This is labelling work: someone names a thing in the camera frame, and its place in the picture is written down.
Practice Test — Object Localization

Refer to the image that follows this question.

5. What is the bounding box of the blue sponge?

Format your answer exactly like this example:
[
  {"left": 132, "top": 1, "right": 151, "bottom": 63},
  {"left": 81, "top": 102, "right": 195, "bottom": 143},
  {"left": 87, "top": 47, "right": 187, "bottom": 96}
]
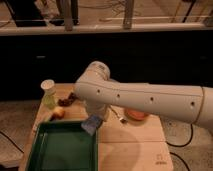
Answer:
[{"left": 81, "top": 115, "right": 103, "bottom": 136}]

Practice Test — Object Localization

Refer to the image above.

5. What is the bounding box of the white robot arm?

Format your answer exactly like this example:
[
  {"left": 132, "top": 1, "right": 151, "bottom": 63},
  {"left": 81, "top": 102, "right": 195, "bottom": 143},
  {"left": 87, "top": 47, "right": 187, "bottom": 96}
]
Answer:
[{"left": 74, "top": 61, "right": 213, "bottom": 134}]

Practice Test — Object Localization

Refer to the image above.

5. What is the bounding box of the green plastic tray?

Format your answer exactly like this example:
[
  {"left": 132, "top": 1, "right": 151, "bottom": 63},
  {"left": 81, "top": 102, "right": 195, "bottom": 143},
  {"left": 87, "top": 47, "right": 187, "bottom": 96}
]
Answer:
[{"left": 25, "top": 121, "right": 98, "bottom": 171}]

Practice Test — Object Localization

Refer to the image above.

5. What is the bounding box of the metal spoon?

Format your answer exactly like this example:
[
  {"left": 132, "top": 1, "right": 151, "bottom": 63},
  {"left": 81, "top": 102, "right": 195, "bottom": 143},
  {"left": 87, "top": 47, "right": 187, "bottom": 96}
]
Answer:
[{"left": 110, "top": 107, "right": 127, "bottom": 124}]

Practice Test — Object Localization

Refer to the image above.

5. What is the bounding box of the dark brown toy object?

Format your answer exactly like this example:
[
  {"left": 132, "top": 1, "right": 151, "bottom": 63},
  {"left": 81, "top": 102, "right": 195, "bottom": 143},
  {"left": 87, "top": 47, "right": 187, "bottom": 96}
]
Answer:
[{"left": 58, "top": 92, "right": 77, "bottom": 107}]

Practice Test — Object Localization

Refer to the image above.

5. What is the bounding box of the orange round bowl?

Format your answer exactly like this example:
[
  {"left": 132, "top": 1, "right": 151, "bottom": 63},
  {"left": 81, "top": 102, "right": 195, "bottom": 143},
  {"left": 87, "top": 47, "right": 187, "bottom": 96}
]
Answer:
[{"left": 125, "top": 109, "right": 147, "bottom": 121}]

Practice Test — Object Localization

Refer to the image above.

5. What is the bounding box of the small apple-like fruit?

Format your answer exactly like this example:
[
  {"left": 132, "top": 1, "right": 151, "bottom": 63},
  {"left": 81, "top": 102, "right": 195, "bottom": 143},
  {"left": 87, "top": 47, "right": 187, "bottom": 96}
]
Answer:
[{"left": 52, "top": 106, "right": 65, "bottom": 119}]

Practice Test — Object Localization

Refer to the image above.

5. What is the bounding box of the black cable right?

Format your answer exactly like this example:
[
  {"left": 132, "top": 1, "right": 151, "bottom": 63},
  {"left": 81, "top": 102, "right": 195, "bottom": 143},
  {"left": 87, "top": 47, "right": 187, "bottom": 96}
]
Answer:
[{"left": 165, "top": 120, "right": 195, "bottom": 171}]

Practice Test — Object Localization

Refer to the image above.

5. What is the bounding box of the black cable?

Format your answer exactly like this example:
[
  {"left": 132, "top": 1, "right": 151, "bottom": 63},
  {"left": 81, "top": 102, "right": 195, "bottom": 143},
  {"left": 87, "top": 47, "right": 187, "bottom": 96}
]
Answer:
[
  {"left": 0, "top": 130, "right": 25, "bottom": 155},
  {"left": 165, "top": 120, "right": 195, "bottom": 171}
]

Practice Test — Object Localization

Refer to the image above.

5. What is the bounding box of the black cable left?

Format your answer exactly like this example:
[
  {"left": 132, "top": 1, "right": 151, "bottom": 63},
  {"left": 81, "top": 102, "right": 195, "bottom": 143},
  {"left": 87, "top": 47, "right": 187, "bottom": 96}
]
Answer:
[{"left": 0, "top": 130, "right": 25, "bottom": 155}]

